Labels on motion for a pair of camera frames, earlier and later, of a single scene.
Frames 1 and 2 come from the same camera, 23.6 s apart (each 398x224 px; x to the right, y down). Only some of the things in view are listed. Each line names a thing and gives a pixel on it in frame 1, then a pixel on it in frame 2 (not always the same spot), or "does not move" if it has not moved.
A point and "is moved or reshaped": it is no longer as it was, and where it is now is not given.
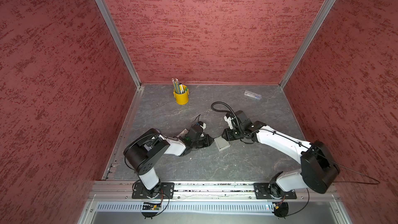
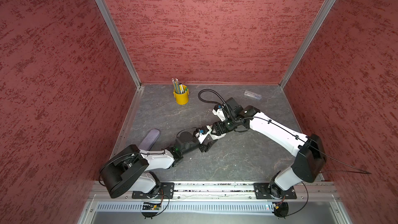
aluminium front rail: [109, 191] does not move
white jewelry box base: [222, 143] is moved or reshaped
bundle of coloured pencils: [179, 87] does not move
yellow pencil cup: [182, 99] does not move
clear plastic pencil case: [253, 95] does not move
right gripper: [227, 133] → [219, 126]
